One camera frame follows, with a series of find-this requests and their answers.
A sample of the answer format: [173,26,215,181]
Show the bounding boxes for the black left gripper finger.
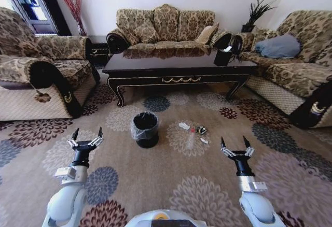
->
[66,127,80,148]
[89,126,104,148]

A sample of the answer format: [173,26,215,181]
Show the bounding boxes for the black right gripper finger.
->
[220,136,236,158]
[242,135,255,158]

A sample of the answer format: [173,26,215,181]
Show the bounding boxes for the black trash bin with liner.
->
[130,111,160,149]

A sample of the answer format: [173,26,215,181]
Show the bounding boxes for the clear plastic bottle red cap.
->
[187,127,196,151]

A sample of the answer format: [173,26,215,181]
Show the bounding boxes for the floral patterned carpet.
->
[0,68,332,227]

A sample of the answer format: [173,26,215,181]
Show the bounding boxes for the patterned armchair with dark trim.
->
[0,6,101,122]

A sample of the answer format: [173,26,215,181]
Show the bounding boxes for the dark side table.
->
[89,42,110,69]

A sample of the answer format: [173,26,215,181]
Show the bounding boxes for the patterned armchair with grey cushion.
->
[237,9,332,130]

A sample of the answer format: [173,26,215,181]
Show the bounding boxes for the dark glossy coffee table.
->
[102,46,258,108]

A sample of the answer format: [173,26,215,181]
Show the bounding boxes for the white robot front shell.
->
[124,209,208,227]

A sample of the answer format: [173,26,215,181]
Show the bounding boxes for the black box on table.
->
[214,45,233,66]

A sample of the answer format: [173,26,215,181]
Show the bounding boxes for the grey cushion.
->
[254,34,303,59]

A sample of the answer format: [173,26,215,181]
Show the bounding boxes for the beige throw pillow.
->
[194,23,220,45]

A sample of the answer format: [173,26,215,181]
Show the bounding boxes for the patterned three-seat sofa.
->
[106,3,243,54]

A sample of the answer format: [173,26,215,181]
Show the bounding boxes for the red branches in vase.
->
[56,0,88,37]

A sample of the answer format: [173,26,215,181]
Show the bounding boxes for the dark potted plant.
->
[240,0,279,33]

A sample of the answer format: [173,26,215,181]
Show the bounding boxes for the window with dark frame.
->
[0,0,72,36]

